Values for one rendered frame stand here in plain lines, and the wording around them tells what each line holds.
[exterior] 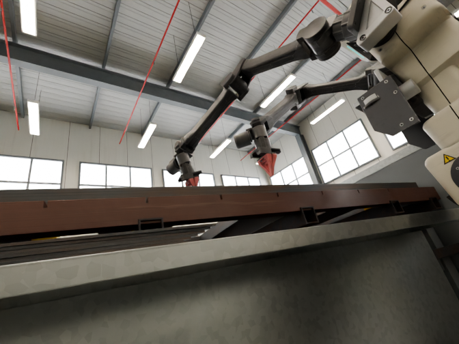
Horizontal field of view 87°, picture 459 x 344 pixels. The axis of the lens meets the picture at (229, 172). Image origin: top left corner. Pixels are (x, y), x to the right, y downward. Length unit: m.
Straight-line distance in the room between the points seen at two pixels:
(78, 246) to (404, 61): 0.89
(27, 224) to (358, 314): 0.72
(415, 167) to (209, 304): 1.22
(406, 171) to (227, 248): 1.25
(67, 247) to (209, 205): 0.31
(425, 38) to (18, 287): 0.96
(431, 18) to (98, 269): 0.89
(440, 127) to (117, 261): 0.74
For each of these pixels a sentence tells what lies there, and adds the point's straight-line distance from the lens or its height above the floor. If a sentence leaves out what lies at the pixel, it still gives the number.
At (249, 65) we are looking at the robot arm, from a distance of 1.07.
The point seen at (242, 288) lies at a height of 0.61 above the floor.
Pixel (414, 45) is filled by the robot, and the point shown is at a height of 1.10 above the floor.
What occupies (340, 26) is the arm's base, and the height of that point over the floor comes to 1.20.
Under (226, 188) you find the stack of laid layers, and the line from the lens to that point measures 0.68.
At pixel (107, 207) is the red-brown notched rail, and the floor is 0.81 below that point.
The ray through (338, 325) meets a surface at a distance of 0.68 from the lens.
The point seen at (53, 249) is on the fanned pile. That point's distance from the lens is 0.41.
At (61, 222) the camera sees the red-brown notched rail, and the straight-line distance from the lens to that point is 0.55.
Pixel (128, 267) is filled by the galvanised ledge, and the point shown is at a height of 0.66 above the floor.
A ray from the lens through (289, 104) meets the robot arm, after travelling 1.22.
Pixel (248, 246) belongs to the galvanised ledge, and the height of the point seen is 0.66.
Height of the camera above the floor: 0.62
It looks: 24 degrees up
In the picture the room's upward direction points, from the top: 13 degrees counter-clockwise
